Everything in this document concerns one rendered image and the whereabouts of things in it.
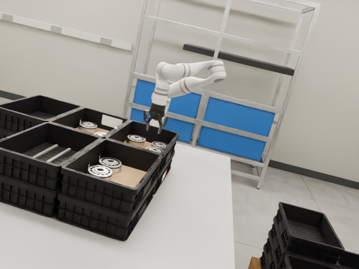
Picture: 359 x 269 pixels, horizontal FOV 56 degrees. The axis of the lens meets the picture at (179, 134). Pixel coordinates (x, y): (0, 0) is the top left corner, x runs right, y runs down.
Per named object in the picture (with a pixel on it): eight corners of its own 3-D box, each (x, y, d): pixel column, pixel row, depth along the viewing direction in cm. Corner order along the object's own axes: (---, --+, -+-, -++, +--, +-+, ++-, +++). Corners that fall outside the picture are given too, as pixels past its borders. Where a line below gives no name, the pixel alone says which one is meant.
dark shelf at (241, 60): (187, 48, 390) (188, 43, 389) (288, 72, 383) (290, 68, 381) (182, 49, 348) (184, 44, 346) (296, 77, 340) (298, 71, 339)
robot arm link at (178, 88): (181, 76, 190) (191, 77, 197) (148, 92, 206) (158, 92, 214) (186, 92, 189) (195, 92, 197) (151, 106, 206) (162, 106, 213)
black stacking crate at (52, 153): (44, 144, 166) (46, 122, 163) (99, 160, 163) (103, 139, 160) (-15, 173, 129) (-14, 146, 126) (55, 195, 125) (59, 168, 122)
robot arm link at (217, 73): (230, 79, 182) (193, 94, 197) (226, 62, 183) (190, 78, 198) (221, 77, 174) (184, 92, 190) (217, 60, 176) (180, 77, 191)
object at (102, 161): (104, 156, 158) (104, 155, 157) (124, 162, 156) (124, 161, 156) (95, 163, 148) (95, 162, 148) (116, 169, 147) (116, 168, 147)
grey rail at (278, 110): (131, 75, 370) (132, 71, 368) (282, 113, 359) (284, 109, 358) (129, 76, 360) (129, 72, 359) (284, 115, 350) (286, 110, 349)
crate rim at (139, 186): (102, 142, 160) (103, 137, 159) (162, 159, 157) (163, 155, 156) (58, 173, 122) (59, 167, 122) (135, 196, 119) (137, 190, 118)
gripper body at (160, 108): (149, 101, 167) (145, 118, 170) (165, 105, 166) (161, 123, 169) (153, 99, 174) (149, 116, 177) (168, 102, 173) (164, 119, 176)
